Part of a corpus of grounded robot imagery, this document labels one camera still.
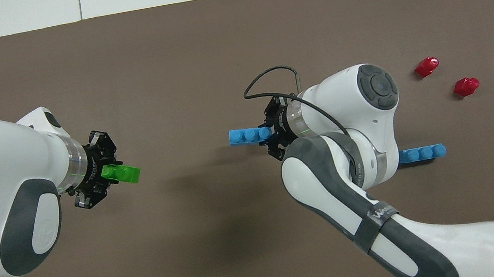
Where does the red single-stud brick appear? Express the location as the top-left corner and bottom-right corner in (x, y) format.
(451, 75), (482, 100)
(413, 55), (442, 80)

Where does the brown table mat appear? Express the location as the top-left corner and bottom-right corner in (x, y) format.
(0, 0), (494, 277)

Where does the blue three-stud brick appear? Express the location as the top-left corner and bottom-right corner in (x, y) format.
(396, 143), (448, 167)
(227, 123), (274, 149)

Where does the plain green two-stud brick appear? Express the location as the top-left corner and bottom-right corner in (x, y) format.
(100, 159), (144, 190)

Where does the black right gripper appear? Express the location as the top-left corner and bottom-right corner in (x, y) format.
(252, 93), (301, 165)

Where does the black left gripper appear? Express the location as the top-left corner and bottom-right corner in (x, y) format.
(63, 126), (131, 213)

